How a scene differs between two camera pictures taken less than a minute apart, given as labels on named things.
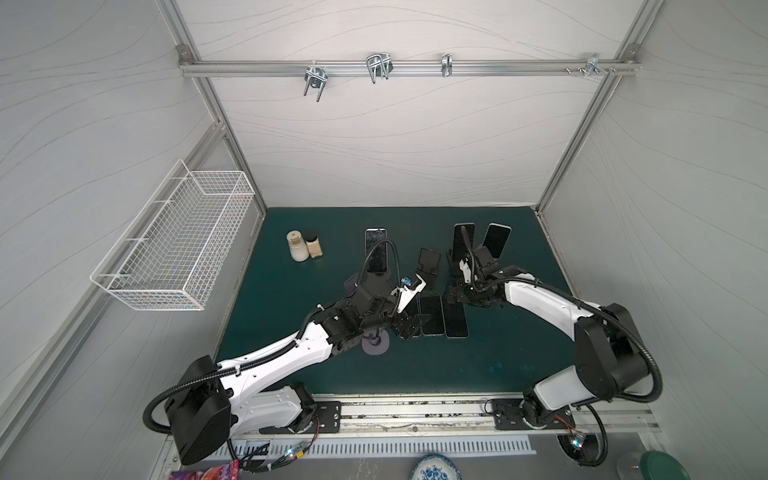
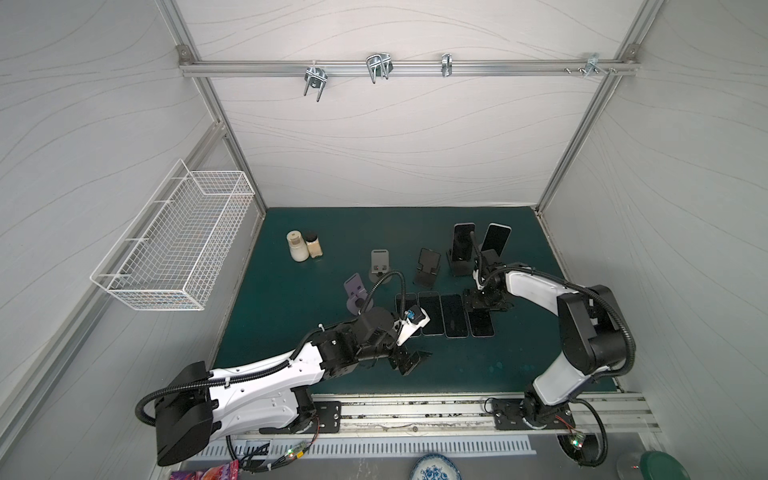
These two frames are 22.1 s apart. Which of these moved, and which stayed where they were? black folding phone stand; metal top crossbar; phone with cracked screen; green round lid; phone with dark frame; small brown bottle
Moved: phone with cracked screen
Stayed: black folding phone stand; metal top crossbar; phone with dark frame; small brown bottle; green round lid
